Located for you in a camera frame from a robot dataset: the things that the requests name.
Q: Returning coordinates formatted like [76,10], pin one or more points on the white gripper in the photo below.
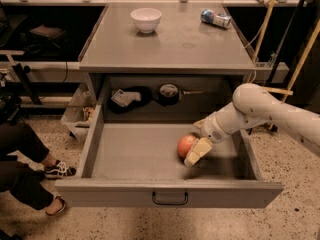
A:
[211,128]

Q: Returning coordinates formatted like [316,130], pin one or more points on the red apple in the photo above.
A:
[185,144]

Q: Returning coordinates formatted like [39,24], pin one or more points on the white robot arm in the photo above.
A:
[252,105]

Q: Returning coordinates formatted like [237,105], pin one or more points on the grey counter cabinet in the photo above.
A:
[181,50]

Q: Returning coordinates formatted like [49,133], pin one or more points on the open grey top drawer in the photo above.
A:
[123,162]

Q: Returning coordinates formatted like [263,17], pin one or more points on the crushed blue soda can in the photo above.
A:
[217,19]

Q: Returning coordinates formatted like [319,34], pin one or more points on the clear plastic bag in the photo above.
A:
[79,112]

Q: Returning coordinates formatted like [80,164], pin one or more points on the white ceramic bowl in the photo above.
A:
[146,20]

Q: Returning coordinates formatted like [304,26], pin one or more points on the black white sneaker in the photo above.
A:
[59,170]

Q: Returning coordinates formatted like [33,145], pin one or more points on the seated person dark trousers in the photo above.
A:
[18,178]

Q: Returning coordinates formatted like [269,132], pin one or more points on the black drawer handle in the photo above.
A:
[170,199]

